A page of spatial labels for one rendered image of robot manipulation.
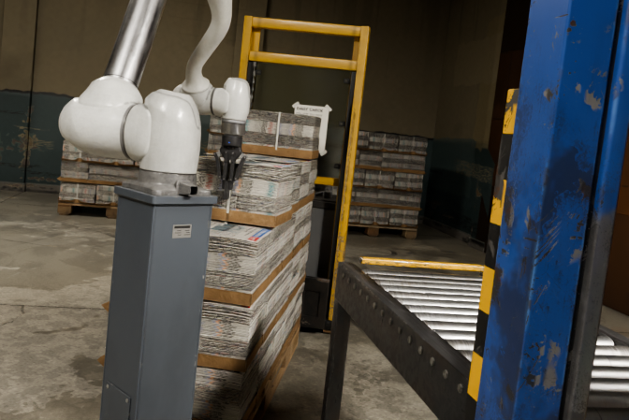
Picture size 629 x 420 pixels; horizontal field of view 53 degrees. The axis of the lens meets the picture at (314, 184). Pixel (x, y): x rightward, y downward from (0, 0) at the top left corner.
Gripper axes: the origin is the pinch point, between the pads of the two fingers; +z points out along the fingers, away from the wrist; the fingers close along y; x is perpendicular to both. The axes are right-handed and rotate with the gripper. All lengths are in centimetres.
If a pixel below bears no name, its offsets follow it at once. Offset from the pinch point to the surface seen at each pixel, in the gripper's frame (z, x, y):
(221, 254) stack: 19.5, 25.1, -6.9
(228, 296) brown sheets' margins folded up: 32.9, 25.6, -11.1
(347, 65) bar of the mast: -67, -145, -26
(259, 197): 1.6, -1.2, -12.4
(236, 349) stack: 51, 25, -15
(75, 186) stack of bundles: 61, -430, 285
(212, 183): -1.2, -2.9, 6.8
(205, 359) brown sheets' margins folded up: 56, 25, -5
